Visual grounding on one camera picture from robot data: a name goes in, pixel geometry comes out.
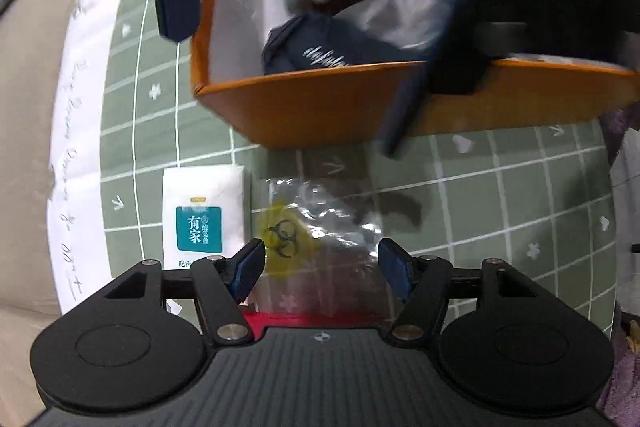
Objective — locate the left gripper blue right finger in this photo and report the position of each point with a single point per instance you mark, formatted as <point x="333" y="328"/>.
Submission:
<point x="421" y="284"/>

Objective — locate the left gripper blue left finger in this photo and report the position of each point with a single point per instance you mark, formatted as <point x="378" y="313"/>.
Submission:
<point x="221" y="285"/>

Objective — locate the silver fabric pouch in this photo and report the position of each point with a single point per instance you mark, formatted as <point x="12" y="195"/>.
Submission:
<point x="412" y="25"/>

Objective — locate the white teal tissue pack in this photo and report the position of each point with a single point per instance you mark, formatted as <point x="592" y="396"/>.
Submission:
<point x="203" y="213"/>

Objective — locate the clear plastic zip bag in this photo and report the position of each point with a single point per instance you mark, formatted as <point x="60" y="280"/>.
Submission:
<point x="320" y="246"/>

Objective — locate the navy blue fabric bag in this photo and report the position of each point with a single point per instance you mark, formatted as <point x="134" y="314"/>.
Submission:
<point x="317" y="41"/>

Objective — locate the red transparent cube box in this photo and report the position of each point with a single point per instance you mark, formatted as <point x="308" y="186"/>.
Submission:
<point x="260" y="321"/>

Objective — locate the orange white cardboard box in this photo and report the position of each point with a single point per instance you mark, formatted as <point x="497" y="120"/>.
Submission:
<point x="348" y="105"/>

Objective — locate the beige fabric sofa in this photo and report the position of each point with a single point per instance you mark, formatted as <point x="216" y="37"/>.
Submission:
<point x="32" y="38"/>

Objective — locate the green grid tablecloth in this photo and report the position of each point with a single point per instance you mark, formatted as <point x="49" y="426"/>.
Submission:
<point x="540" y="198"/>

